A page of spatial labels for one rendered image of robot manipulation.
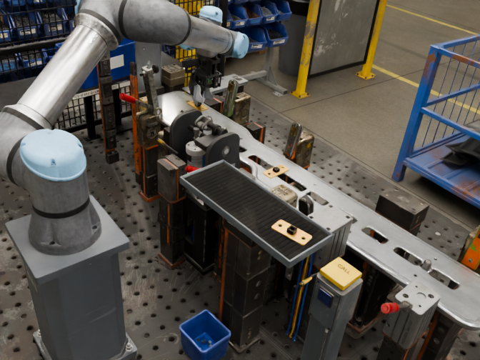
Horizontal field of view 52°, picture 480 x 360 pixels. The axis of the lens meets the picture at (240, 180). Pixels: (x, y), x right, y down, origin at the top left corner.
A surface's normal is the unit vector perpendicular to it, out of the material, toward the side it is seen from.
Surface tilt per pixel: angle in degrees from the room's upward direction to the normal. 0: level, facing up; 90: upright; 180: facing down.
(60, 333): 90
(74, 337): 90
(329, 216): 0
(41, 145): 7
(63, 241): 72
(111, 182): 0
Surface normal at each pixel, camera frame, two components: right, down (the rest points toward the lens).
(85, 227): 0.82, 0.10
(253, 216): 0.07, -0.82
